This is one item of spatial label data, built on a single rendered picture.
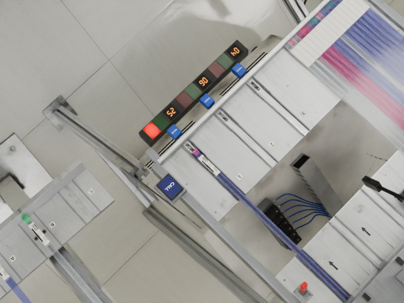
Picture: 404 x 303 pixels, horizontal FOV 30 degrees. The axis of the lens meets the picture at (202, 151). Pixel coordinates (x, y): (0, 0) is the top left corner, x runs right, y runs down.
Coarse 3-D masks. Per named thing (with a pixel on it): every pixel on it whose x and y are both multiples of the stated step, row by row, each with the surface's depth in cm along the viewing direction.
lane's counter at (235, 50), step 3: (234, 45) 186; (231, 48) 186; (234, 48) 186; (237, 48) 186; (228, 51) 186; (231, 51) 186; (234, 51) 186; (237, 51) 186; (240, 51) 186; (231, 54) 186; (234, 54) 186; (237, 54) 186; (240, 54) 186; (234, 57) 186; (237, 57) 186
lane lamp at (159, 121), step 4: (156, 116) 182; (160, 116) 182; (152, 120) 182; (156, 120) 182; (160, 120) 182; (164, 120) 182; (156, 124) 181; (160, 124) 181; (164, 124) 181; (160, 128) 181; (164, 128) 181
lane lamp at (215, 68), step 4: (212, 64) 185; (216, 64) 185; (208, 68) 185; (212, 68) 185; (216, 68) 185; (220, 68) 185; (212, 72) 185; (216, 72) 185; (220, 72) 185; (216, 76) 184
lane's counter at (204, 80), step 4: (200, 76) 184; (204, 76) 184; (196, 80) 184; (200, 80) 184; (204, 80) 184; (208, 80) 184; (200, 84) 184; (204, 84) 184; (208, 84) 184; (204, 88) 184
